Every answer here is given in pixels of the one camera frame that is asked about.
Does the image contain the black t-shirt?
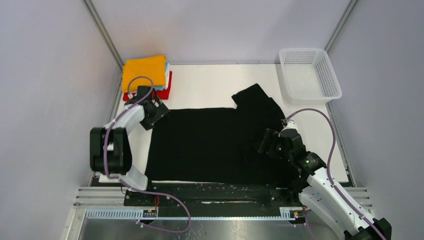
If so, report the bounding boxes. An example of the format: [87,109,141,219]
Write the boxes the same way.
[145,84,297,187]

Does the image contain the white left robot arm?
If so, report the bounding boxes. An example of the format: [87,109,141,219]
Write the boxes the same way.
[89,86,170,206]

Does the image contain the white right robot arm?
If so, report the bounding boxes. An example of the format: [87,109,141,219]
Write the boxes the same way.
[258,127,392,240]

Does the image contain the red folded t-shirt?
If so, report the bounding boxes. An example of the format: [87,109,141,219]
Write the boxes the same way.
[122,71,173,102]

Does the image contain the light blue folded t-shirt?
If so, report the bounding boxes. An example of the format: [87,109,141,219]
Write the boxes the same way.
[154,61,170,91]

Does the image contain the white folded t-shirt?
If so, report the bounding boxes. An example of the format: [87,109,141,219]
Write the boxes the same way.
[163,61,170,90]

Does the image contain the orange folded t-shirt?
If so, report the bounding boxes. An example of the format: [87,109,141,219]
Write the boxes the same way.
[121,55,168,93]

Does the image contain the white plastic basket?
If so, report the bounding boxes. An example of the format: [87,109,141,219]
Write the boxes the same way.
[278,47,343,105]

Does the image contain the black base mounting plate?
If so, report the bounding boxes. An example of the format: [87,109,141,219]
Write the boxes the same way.
[123,182,302,207]

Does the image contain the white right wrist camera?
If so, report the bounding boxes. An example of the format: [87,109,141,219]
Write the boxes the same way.
[281,119,298,131]

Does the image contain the slotted cable duct rail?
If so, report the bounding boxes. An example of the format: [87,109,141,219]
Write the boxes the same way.
[86,207,299,222]

